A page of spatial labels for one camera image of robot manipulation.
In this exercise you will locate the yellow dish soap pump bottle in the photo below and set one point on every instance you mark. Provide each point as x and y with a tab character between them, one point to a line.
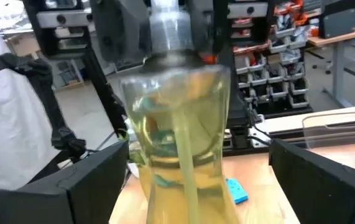
180	124

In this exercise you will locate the dark grey equipment case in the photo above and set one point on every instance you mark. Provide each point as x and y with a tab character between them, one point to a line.
339	21

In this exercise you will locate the grey parts bin rack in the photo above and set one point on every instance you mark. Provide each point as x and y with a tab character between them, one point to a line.
276	77

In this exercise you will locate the wooden desk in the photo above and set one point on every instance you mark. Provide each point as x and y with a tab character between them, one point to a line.
345	35

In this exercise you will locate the low clear plastic bin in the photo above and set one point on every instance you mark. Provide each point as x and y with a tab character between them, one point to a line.
345	130

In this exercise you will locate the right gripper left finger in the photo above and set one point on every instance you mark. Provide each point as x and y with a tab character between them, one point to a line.
56	202

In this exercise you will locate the blue cellulose sponge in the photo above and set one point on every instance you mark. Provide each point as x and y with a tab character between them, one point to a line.
237	190

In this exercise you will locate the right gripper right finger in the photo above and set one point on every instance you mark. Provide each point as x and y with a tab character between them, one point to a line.
326	193

